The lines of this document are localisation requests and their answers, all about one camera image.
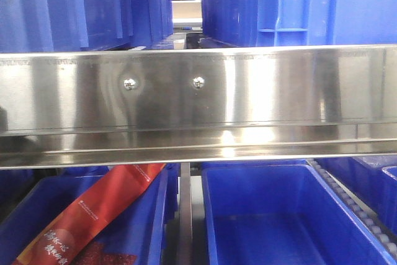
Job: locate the stainless steel shelf rail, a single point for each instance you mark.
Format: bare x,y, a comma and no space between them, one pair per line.
71,109

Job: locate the light blue upper crate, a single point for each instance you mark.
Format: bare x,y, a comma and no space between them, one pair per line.
325,22

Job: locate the dark blue right lower bin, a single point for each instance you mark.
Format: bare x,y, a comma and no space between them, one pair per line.
372,179

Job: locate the dark blue rear left bin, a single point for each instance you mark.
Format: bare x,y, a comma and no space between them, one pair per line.
151,22

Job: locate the left chrome rail bolt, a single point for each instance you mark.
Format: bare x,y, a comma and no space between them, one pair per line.
130,84

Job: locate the chrome rail bolt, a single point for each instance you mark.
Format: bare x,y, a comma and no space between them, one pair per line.
130,84
198,82

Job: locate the dark blue rear centre bin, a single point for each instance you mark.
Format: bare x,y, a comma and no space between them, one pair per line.
230,21

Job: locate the white roller track strip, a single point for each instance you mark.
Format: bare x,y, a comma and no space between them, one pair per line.
366,215

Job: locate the right chrome rail bolt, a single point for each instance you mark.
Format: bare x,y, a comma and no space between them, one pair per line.
198,82

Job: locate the dark blue left lower bin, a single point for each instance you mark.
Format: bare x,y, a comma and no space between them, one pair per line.
136,236

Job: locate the red printed package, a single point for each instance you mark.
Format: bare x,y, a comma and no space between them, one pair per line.
83,219

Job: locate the steel divider rail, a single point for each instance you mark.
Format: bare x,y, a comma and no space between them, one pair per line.
184,250

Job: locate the dark blue bin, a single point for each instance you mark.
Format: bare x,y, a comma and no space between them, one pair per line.
136,236
64,25
230,21
151,22
283,214
372,179

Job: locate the dark blue upper left bin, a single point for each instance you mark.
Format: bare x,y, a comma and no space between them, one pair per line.
64,25

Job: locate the dark blue centre lower bin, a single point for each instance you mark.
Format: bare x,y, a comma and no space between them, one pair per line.
283,214

